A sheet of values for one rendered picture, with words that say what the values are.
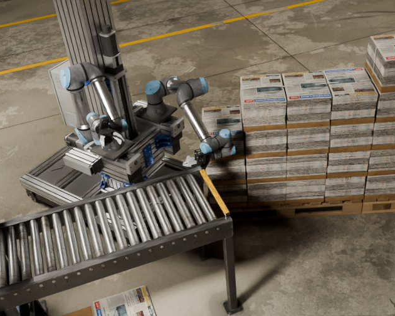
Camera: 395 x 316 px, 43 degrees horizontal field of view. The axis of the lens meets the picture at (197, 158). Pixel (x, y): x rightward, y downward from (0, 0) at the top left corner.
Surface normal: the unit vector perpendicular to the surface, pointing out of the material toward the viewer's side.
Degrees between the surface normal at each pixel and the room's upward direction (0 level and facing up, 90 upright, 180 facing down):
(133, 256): 90
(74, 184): 0
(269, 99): 1
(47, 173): 0
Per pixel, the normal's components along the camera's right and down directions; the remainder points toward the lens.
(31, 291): 0.33, 0.55
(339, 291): -0.09, -0.79
